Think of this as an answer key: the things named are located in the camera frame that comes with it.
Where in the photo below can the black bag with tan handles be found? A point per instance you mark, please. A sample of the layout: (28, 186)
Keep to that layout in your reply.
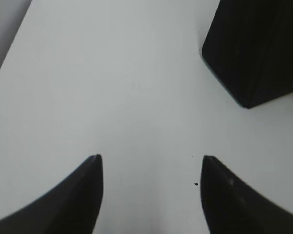
(249, 47)

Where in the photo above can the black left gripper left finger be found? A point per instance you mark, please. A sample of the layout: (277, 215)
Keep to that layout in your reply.
(71, 207)

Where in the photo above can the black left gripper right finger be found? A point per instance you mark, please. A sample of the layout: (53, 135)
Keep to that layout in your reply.
(231, 206)

